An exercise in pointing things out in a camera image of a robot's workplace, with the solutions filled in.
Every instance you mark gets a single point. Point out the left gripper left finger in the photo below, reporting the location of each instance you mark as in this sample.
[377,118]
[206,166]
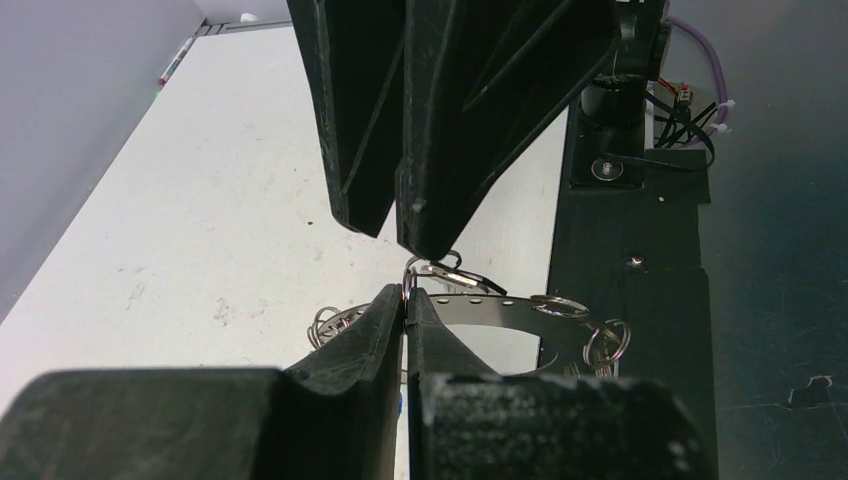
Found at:
[341,403]

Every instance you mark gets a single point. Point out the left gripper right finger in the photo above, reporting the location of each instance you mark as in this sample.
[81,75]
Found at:
[456,411]

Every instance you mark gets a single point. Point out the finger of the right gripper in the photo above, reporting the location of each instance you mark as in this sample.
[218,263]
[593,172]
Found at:
[482,80]
[352,52]

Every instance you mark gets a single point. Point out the key with black tag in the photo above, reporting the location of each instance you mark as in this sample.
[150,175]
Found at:
[455,280]

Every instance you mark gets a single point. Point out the metal keyring disc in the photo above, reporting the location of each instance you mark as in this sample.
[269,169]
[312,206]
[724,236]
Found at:
[520,336]

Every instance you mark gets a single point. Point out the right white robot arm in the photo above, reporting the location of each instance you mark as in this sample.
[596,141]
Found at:
[623,60]

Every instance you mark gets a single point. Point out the aluminium frame rail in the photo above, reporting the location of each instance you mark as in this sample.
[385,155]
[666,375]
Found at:
[212,29]

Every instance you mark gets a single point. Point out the marker pen on rail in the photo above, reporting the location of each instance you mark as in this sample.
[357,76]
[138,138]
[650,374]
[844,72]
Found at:
[175,62]

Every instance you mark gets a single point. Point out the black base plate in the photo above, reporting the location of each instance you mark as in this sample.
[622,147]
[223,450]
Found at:
[634,254]

